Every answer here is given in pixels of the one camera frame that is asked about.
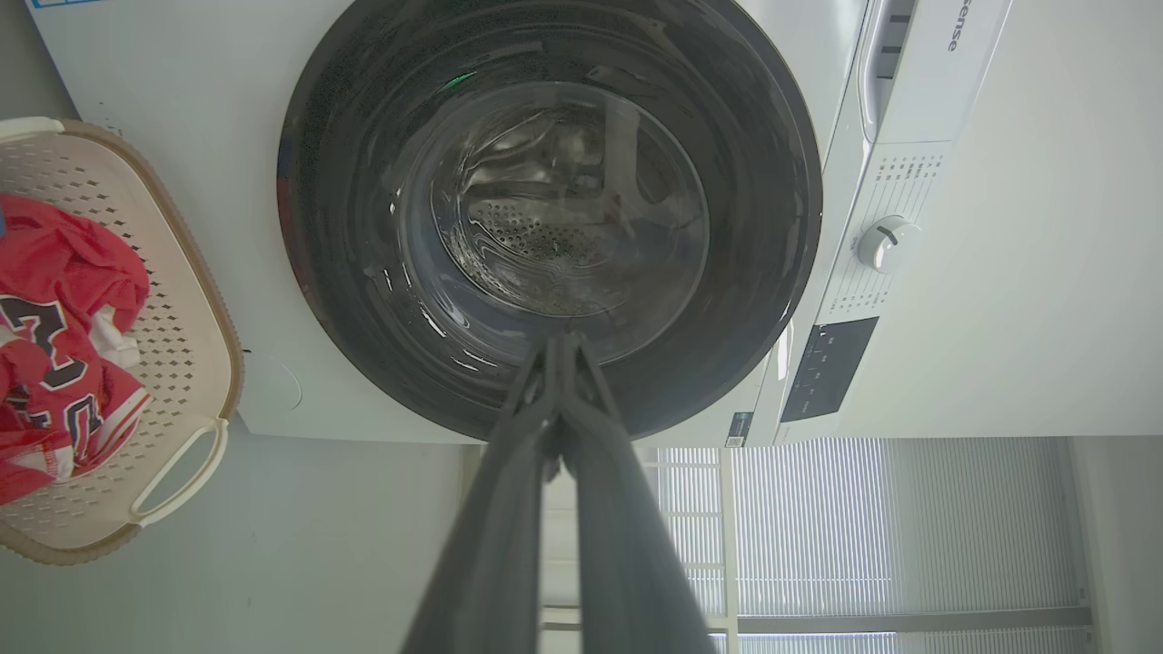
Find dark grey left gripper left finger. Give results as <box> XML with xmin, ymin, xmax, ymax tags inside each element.
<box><xmin>402</xmin><ymin>334</ymin><xmax>563</xmax><ymax>654</ymax></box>

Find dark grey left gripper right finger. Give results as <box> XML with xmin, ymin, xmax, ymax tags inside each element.
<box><xmin>561</xmin><ymin>332</ymin><xmax>716</xmax><ymax>654</ymax></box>

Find round black glass washer door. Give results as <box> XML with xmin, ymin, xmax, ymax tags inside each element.
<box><xmin>277</xmin><ymin>0</ymin><xmax>824</xmax><ymax>441</ymax></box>

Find white front-load washing machine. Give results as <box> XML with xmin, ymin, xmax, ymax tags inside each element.
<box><xmin>25</xmin><ymin>0</ymin><xmax>1014</xmax><ymax>448</ymax></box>

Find white window blinds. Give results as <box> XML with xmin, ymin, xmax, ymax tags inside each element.
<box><xmin>641</xmin><ymin>438</ymin><xmax>1093</xmax><ymax>654</ymax></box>

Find round filter cover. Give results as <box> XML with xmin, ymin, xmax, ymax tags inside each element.
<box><xmin>244</xmin><ymin>357</ymin><xmax>303</xmax><ymax>411</ymax></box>

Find black washer display panel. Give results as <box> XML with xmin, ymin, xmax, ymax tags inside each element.
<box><xmin>780</xmin><ymin>316</ymin><xmax>880</xmax><ymax>423</ymax></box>

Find steel perforated washer drum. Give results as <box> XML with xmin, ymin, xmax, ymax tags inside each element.
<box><xmin>432</xmin><ymin>102</ymin><xmax>707</xmax><ymax>316</ymax></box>

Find cream perforated laundry basket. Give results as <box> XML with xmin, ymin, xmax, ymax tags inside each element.
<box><xmin>0</xmin><ymin>116</ymin><xmax>244</xmax><ymax>566</ymax></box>

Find white round control knob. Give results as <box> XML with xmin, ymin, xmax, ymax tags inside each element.
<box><xmin>858</xmin><ymin>215</ymin><xmax>921</xmax><ymax>274</ymax></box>

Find red numbered jersey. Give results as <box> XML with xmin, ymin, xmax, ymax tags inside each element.
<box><xmin>0</xmin><ymin>193</ymin><xmax>152</xmax><ymax>506</ymax></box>

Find white detergent drawer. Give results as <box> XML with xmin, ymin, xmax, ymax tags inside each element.
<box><xmin>859</xmin><ymin>0</ymin><xmax>919</xmax><ymax>142</ymax></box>

